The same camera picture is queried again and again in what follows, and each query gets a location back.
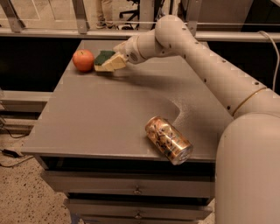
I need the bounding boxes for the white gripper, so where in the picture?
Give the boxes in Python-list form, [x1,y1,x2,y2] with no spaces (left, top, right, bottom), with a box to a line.
[102,36,145,72]

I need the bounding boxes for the black cable on floor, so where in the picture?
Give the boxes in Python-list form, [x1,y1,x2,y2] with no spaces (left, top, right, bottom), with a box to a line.
[0,116,35,169]

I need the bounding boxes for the green and yellow sponge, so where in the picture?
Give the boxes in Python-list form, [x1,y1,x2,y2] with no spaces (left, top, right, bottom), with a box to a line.
[94,50,115,72]

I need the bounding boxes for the grey drawer cabinet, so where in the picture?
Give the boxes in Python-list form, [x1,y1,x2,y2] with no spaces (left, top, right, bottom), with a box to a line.
[20,39,235,224]

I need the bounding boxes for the gold beverage can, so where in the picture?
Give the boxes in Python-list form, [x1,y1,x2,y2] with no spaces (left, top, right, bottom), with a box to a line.
[145,116,193,165]

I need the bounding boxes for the black office chair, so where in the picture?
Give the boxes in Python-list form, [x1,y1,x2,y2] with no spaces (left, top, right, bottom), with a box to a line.
[119,0,140,21]

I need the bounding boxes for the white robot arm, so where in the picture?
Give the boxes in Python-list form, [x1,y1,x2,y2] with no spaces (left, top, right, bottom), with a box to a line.
[114,15,280,224]

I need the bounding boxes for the metal railing frame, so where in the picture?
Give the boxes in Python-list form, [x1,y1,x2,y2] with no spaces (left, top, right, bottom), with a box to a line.
[0,0,280,43]

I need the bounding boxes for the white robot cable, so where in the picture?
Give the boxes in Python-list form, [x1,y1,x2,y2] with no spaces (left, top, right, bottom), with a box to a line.
[257,30,280,92]

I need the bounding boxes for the red apple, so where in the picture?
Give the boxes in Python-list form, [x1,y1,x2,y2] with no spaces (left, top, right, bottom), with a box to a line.
[72,49,95,73]

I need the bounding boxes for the person legs in background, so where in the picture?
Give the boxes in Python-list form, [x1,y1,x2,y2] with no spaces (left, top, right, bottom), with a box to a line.
[95,0,115,29]

